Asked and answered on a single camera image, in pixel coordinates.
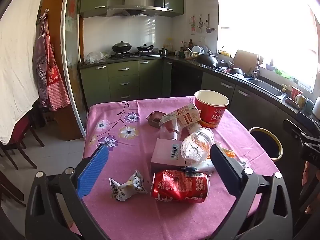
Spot white red milk carton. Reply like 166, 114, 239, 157
162, 104, 201, 130

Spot black built-in appliance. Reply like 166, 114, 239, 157
171, 62, 203, 97

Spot black lidded wok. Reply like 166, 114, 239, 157
112, 40, 132, 53

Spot person's right hand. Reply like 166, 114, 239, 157
302, 160, 313, 186

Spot clear plastic cup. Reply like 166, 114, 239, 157
159, 119, 182, 140

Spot green base cabinets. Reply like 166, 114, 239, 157
79, 57, 315, 160

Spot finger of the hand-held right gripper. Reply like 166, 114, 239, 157
283, 119, 306, 139

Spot white hanging sheet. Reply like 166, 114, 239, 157
0, 0, 48, 145

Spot brown cutting board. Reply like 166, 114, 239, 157
234, 49, 263, 74

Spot dark wooden chair red cushion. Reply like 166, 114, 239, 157
0, 110, 45, 170

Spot pink floral tablecloth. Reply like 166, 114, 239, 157
70, 96, 283, 240

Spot steel faucet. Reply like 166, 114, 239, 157
251, 54, 260, 79

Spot brown dish cloth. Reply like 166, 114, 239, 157
285, 97, 300, 109

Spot pink cardboard box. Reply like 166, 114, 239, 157
150, 138, 187, 174

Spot red paper noodle bucket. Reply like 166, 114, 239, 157
194, 90, 230, 128

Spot clear plastic bag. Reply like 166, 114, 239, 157
84, 52, 112, 63

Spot gas stove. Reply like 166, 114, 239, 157
111, 51, 160, 60

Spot red soda can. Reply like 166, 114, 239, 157
151, 170, 210, 203

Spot steel sink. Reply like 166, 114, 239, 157
246, 77, 287, 98

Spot black cooking pot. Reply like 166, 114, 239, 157
227, 67, 245, 78

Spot large black wok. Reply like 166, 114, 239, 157
196, 54, 219, 69

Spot orange striped snack wrapper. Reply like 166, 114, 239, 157
215, 145, 235, 158

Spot blue white wrapper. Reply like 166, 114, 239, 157
179, 160, 215, 177

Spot purple checked apron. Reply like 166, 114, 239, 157
32, 11, 52, 108

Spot row of condiment bottles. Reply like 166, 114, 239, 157
180, 39, 194, 52

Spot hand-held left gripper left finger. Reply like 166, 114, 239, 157
25, 144, 110, 240

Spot red checked apron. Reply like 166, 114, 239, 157
45, 34, 71, 110

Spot frosted glass sliding door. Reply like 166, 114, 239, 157
61, 0, 87, 140

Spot red mug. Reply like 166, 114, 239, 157
291, 86, 303, 102

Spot dish rack with plates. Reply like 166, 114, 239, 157
182, 45, 209, 58

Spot yellow white mug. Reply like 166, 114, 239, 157
295, 94, 307, 108

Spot grey metal tin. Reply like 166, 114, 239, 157
146, 111, 170, 130

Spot yellow rimmed trash bin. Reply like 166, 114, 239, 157
248, 127, 283, 161

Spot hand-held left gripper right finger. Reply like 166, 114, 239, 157
207, 144, 293, 240

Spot crushed clear plastic bottle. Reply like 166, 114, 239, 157
180, 127, 215, 161

